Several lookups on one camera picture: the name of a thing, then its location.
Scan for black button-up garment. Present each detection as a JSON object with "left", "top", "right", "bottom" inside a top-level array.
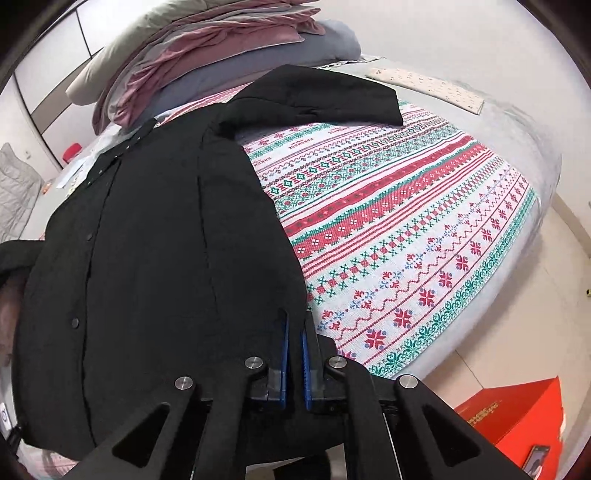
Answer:
[{"left": 12, "top": 66, "right": 402, "bottom": 460}]

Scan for black fuzzy sleeve forearm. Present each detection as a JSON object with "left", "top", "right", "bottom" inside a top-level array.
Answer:
[{"left": 1, "top": 240, "right": 44, "bottom": 367}]

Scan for red green patterned blanket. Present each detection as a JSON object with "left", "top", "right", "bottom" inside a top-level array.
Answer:
[{"left": 151, "top": 82, "right": 539, "bottom": 380}]

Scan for red cardboard box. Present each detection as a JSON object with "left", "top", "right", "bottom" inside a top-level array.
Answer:
[{"left": 455, "top": 377, "right": 565, "bottom": 480}]

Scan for black smartphone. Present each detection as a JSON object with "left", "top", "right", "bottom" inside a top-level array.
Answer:
[{"left": 522, "top": 445, "right": 550, "bottom": 480}]

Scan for white paper sheets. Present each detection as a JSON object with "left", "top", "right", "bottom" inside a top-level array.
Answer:
[{"left": 53, "top": 155, "right": 95, "bottom": 189}]

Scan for small red container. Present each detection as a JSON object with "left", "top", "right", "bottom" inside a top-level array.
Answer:
[{"left": 62, "top": 143, "right": 83, "bottom": 164}]

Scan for white floral folded cloth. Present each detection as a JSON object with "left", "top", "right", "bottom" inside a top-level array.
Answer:
[{"left": 366, "top": 68, "right": 485, "bottom": 115}]

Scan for grey quilted mat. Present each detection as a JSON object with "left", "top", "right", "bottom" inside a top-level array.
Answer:
[{"left": 0, "top": 143, "right": 44, "bottom": 242}]

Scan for white sliding-door wardrobe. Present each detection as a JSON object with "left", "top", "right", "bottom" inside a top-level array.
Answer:
[{"left": 14, "top": 1, "right": 114, "bottom": 168}]

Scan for blue grey folded duvet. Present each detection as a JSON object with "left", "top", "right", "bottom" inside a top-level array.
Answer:
[{"left": 131, "top": 20, "right": 362, "bottom": 128}]

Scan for light grey folded duvet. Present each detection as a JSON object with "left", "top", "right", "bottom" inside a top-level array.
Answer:
[{"left": 65, "top": 0, "right": 297, "bottom": 107}]

